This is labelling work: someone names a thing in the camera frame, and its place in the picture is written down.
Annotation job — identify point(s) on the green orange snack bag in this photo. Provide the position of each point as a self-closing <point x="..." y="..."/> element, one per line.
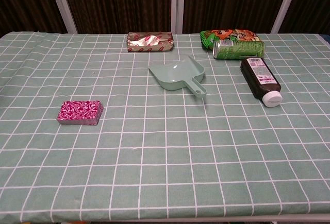
<point x="227" y="34"/>

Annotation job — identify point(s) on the green checkered tablecloth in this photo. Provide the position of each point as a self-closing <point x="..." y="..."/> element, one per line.
<point x="165" y="157"/>

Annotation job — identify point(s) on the dark brown curtain panel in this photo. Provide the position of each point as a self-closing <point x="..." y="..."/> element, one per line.
<point x="118" y="2"/>
<point x="312" y="2"/>
<point x="232" y="2"/>
<point x="25" y="2"/>

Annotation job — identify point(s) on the gold foil snack package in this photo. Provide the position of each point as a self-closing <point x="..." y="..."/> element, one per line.
<point x="150" y="42"/>

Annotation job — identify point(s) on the white partition post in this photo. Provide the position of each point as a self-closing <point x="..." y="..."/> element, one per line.
<point x="286" y="2"/>
<point x="62" y="2"/>
<point x="176" y="2"/>

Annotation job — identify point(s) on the green drink can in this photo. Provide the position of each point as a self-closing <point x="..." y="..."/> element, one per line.
<point x="238" y="49"/>

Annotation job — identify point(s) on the dark bottle white cap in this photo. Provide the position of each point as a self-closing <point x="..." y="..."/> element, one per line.
<point x="260" y="78"/>

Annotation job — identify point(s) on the mint green plastic scoop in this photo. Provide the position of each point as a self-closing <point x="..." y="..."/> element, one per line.
<point x="178" y="76"/>

